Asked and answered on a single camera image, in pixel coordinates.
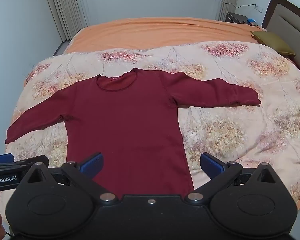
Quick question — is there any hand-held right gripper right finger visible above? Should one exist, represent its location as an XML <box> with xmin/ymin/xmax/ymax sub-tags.
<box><xmin>184</xmin><ymin>152</ymin><xmax>285</xmax><ymax>204</ymax></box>

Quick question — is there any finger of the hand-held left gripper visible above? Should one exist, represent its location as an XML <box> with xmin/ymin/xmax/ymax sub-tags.
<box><xmin>0</xmin><ymin>153</ymin><xmax>15</xmax><ymax>166</ymax></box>
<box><xmin>13</xmin><ymin>155</ymin><xmax>50</xmax><ymax>168</ymax></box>

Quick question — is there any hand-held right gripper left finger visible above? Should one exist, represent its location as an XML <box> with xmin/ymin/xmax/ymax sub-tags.
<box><xmin>16</xmin><ymin>152</ymin><xmax>119</xmax><ymax>204</ymax></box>

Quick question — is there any dark red long-sleeve shirt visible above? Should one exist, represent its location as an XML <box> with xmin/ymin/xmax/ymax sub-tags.
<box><xmin>4</xmin><ymin>68</ymin><xmax>262</xmax><ymax>198</ymax></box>

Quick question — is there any floral quilt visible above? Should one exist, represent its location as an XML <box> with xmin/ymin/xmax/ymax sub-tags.
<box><xmin>5</xmin><ymin>40</ymin><xmax>300</xmax><ymax>211</ymax></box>

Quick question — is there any olive green pillow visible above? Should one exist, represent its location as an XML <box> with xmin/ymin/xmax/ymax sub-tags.
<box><xmin>250</xmin><ymin>31</ymin><xmax>297</xmax><ymax>56</ymax></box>

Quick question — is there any orange bed sheet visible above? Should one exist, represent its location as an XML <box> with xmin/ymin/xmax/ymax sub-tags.
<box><xmin>64</xmin><ymin>17</ymin><xmax>267</xmax><ymax>54</ymax></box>

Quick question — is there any dark wooden nightstand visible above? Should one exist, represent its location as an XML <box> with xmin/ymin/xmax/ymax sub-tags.
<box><xmin>225</xmin><ymin>11</ymin><xmax>262</xmax><ymax>27</ymax></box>

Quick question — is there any white pleated curtain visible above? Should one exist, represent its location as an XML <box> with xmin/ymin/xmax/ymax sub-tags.
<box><xmin>42</xmin><ymin>0</ymin><xmax>89</xmax><ymax>43</ymax></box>
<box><xmin>215</xmin><ymin>0</ymin><xmax>232</xmax><ymax>22</ymax></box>

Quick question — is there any padded bed headboard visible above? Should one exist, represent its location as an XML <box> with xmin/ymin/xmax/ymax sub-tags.
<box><xmin>261</xmin><ymin>0</ymin><xmax>300</xmax><ymax>77</ymax></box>

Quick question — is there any thin black wall cable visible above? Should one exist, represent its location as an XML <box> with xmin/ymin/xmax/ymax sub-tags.
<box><xmin>213</xmin><ymin>0</ymin><xmax>257</xmax><ymax>7</ymax></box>

